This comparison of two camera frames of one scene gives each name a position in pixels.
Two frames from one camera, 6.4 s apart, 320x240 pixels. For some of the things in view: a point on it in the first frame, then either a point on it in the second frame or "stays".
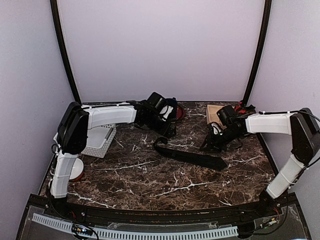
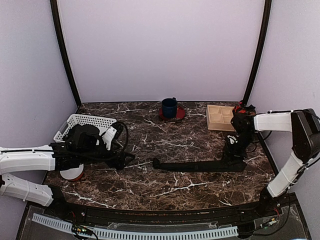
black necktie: [213, 162] -> [216, 166]
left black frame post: [54, 6] stays
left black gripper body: [153, 124] -> [111, 161]
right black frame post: [264, 39] stays
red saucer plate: [180, 113] stays
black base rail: [260, 209] stays
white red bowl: [78, 170] stays
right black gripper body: [221, 141] -> [238, 151]
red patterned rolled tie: [239, 108] stays
